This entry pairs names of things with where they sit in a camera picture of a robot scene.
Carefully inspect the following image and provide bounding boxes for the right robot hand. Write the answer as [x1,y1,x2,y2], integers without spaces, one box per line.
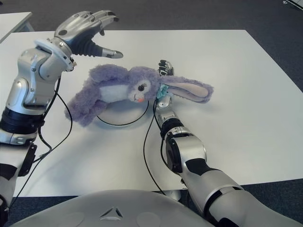
[157,59,175,78]

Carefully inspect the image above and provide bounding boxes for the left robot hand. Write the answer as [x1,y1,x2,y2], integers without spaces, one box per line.
[53,9,124,59]

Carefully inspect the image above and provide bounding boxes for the purple plush bunny doll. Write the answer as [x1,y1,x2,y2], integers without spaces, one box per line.
[64,63,214,128]

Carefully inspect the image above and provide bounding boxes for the white plate black rim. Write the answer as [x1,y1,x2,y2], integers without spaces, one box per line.
[96,96,150,127]

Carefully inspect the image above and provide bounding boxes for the white side table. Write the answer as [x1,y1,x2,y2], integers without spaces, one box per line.
[0,11,33,42]

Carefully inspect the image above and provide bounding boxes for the white table leg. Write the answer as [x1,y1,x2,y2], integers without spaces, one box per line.
[163,186,182,201]

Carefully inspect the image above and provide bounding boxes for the white object on floor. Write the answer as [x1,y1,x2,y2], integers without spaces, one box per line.
[280,0,303,10]

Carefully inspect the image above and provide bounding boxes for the silver robot torso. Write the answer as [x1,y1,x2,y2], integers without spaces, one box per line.
[14,189,214,227]

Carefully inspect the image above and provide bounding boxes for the long black right arm cable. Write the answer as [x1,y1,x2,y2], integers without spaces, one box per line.
[143,99,168,195]

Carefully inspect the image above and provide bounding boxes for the short black right arm cable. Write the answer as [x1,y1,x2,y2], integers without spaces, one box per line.
[160,138,181,175]

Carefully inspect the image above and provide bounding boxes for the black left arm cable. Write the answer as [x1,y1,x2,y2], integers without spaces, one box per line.
[33,93,73,164]
[4,75,62,213]

